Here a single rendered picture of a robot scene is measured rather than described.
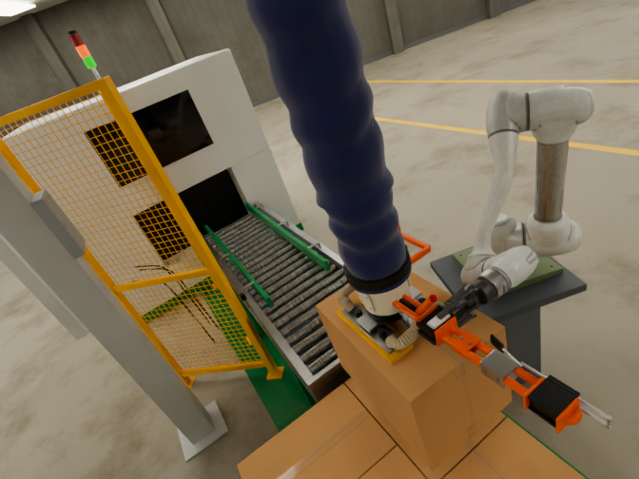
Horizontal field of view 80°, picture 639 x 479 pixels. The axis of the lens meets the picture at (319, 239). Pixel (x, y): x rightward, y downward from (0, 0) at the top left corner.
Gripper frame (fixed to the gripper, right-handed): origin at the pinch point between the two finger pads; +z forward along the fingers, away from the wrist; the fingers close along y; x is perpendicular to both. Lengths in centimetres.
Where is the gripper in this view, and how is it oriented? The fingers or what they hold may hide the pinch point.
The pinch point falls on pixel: (439, 325)
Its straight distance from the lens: 121.7
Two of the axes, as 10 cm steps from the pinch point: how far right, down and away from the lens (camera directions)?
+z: -8.1, 5.0, -3.0
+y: 3.1, 8.0, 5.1
